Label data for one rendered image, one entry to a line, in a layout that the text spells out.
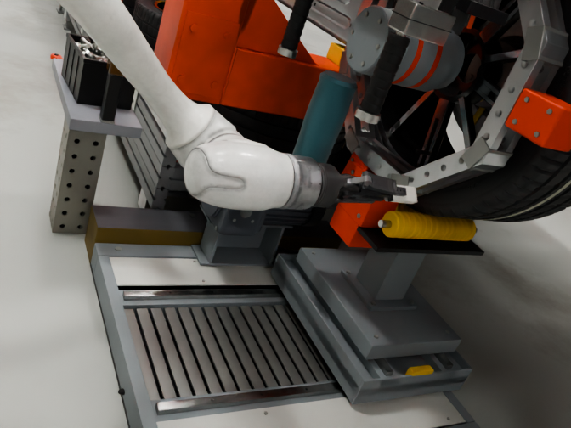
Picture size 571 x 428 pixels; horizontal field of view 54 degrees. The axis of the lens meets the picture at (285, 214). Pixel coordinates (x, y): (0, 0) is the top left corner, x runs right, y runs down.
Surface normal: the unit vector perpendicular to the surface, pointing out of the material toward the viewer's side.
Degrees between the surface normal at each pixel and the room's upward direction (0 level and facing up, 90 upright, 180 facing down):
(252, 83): 90
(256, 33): 90
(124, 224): 0
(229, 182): 77
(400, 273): 90
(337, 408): 0
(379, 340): 0
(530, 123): 90
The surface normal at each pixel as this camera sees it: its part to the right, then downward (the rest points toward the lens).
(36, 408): 0.32, -0.84
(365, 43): -0.86, -0.06
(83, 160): 0.40, 0.54
